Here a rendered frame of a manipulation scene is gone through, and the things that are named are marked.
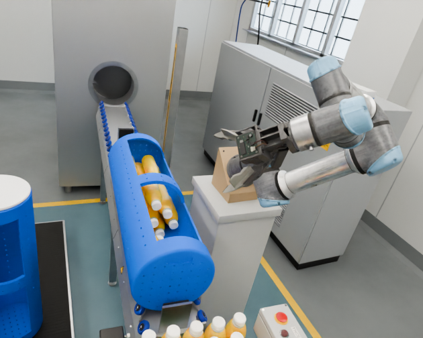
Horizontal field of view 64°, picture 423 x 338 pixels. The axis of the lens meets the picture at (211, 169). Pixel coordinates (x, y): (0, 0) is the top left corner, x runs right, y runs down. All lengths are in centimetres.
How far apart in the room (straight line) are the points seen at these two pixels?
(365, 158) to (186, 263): 66
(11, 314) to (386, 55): 346
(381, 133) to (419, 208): 256
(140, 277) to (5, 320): 132
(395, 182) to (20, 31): 531
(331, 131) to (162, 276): 71
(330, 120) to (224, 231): 89
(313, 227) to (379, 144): 170
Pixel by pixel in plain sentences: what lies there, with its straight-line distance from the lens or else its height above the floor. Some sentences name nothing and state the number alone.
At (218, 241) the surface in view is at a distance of 151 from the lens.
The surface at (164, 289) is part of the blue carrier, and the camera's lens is 119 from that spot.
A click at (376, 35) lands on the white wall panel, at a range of 369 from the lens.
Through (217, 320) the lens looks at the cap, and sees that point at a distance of 111.
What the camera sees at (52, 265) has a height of 15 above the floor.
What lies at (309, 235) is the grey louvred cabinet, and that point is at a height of 38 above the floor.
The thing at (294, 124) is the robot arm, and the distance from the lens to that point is 72.
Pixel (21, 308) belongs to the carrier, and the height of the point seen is 16.
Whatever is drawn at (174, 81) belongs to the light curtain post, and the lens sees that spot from 231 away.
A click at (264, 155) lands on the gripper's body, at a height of 167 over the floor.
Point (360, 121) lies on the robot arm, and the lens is 71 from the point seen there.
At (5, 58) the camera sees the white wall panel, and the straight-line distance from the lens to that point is 607.
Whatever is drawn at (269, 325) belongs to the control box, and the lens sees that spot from 114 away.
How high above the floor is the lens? 196
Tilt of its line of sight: 28 degrees down
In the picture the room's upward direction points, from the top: 12 degrees clockwise
